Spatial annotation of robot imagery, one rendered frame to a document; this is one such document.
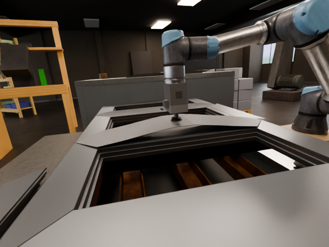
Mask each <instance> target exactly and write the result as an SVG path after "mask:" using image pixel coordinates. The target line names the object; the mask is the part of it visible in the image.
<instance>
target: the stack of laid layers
mask: <svg viewBox="0 0 329 247"><path fill-rule="evenodd" d="M213 105H214V104H212V105H210V106H208V107H205V108H195V109H188V112H183V113H178V114H199V115H220V116H231V115H230V114H227V113H224V112H222V111H219V110H217V109H214V108H211V106H213ZM157 106H163V103H162V102H160V103H150V104H139V105H129V106H118V107H114V109H113V111H117V110H127V109H137V108H147V107H157ZM165 115H174V114H170V113H169V112H168V111H167V112H157V113H147V114H138V115H128V116H119V117H111V118H110V120H109V122H108V125H107V127H106V130H107V129H111V128H113V127H114V125H115V124H126V123H135V122H140V121H143V120H147V119H151V118H155V117H159V116H165ZM258 126H259V125H258ZM258 126H224V125H190V126H182V127H174V128H169V129H165V130H162V131H158V132H154V133H150V134H146V135H143V136H140V137H136V138H133V139H129V140H125V141H122V142H118V143H113V144H109V145H105V146H101V147H92V146H88V145H84V146H88V147H91V148H95V149H97V153H96V155H95V158H94V160H93V163H92V165H91V168H90V171H89V173H88V176H87V178H86V181H85V183H84V186H83V188H82V191H81V193H80V196H79V198H78V201H77V203H76V206H75V208H74V210H77V209H82V208H88V207H92V205H93V202H94V197H95V194H96V190H97V186H98V183H99V179H100V175H101V171H102V167H103V164H104V162H109V161H116V160H123V159H130V158H136V157H143V156H150V155H157V154H164V153H171V152H178V151H184V150H191V149H198V148H207V147H214V146H221V145H227V144H234V143H241V142H248V141H255V140H256V141H258V142H259V143H261V144H263V145H265V146H267V147H269V148H271V149H273V150H275V151H277V152H279V153H281V154H283V155H285V156H287V157H289V158H291V159H293V160H295V161H297V162H299V163H301V164H303V165H305V166H307V167H310V166H316V165H321V164H326V163H329V158H328V157H326V156H323V155H321V154H318V153H316V152H313V151H311V150H308V149H306V148H304V147H301V146H299V145H296V144H294V143H292V142H289V141H287V140H284V139H282V138H279V137H277V136H274V135H272V134H270V133H267V132H265V131H262V130H260V129H258ZM81 145H83V144H81Z"/></svg>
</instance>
